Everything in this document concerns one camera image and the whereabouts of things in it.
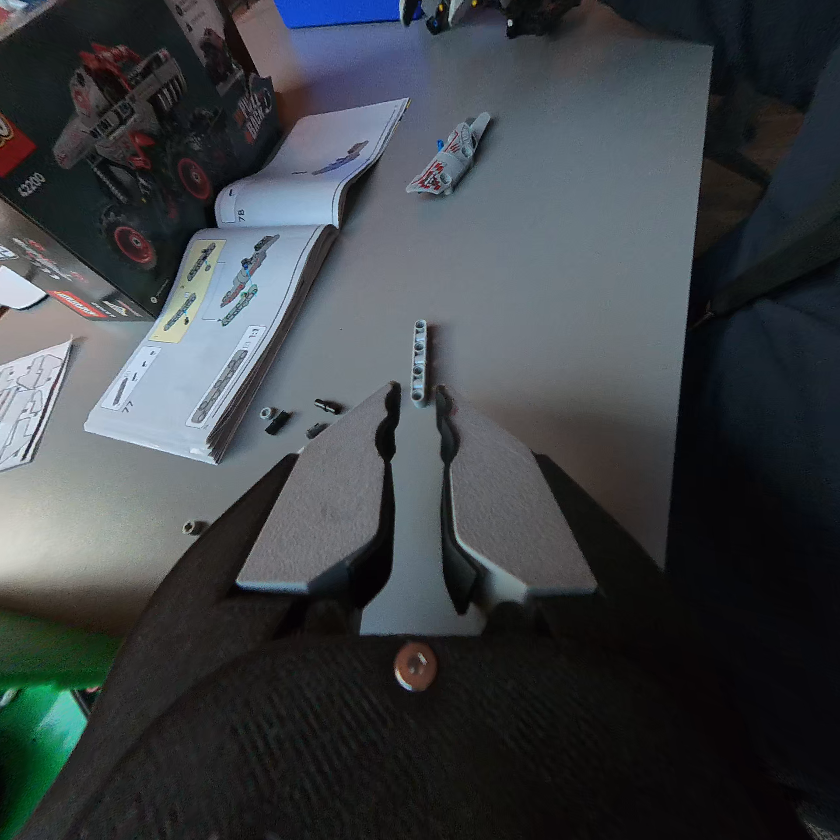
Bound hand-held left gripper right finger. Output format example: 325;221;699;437
435;385;599;616

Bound blue box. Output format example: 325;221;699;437
274;0;403;30

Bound black lego set box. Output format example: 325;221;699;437
0;0;284;324

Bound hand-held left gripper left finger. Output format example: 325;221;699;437
235;381;403;596

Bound green box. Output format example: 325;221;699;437
0;609;122;840

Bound white sticker sheet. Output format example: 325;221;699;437
0;336;74;473

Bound partly built lego vehicle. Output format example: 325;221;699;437
399;0;567;39

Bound grey lego panel red stickers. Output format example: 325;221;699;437
406;112;492;197

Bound open lego instruction booklet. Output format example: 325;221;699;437
84;97;412;466

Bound light grey lego beam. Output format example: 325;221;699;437
411;319;430;402

